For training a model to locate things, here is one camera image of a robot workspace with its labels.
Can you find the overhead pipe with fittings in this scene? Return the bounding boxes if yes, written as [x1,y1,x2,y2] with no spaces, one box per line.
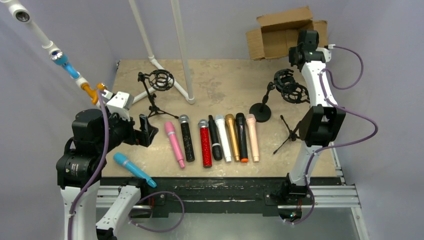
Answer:
[0,0,113,107]

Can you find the aluminium rail frame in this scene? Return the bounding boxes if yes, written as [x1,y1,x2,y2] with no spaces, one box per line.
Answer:
[96,59,370,240]

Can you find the black glitter microphone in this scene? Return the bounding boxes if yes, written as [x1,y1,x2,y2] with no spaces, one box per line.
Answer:
[178,114,196,162]

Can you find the white PVC pipe frame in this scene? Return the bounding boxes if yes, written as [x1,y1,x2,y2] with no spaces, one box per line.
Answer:
[128,0,195,105]

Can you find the cardboard box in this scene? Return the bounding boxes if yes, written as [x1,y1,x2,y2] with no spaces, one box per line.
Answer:
[246,6,328,61]

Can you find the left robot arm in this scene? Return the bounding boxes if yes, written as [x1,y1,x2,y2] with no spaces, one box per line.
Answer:
[56,109,159,240]

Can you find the tripod mic stand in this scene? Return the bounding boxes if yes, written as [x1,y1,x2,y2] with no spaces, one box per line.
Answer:
[272,83,310,155]
[137,69,179,119]

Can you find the blue microphone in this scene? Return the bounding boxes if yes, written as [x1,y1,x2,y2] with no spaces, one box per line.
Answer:
[113,152,157,188]

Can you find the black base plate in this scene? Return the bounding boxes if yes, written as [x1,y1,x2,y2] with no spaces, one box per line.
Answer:
[99,176,314,220]

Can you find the black orange-tipped microphone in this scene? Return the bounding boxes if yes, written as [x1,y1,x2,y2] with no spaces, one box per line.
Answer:
[235,112,249,163]

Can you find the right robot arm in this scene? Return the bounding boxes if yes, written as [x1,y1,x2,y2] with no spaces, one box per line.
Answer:
[281,30,346,197]

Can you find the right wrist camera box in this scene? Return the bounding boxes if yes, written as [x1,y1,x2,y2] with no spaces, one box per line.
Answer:
[316,44,336,63]

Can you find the white microphone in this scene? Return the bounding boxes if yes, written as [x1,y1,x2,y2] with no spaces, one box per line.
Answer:
[214,115,232,164]

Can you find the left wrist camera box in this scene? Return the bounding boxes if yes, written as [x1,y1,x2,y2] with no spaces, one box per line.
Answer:
[100,89,134,122]

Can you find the red glitter microphone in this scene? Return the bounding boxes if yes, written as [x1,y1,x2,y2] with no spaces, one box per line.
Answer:
[198,119,212,168]

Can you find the plain black microphone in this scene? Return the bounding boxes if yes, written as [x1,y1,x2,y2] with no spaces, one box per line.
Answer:
[208,115,223,161]

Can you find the round base mic stand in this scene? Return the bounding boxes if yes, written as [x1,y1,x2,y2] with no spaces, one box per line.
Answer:
[249,68,295,123]

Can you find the peach pink microphone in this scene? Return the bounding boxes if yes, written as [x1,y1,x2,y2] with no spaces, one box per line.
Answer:
[246,113,260,163]

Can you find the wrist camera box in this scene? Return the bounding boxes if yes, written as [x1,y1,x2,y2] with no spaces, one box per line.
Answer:
[316,44,336,63]
[100,89,134,122]

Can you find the gold microphone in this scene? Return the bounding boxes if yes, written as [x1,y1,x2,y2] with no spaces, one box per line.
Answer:
[225,113,241,162]

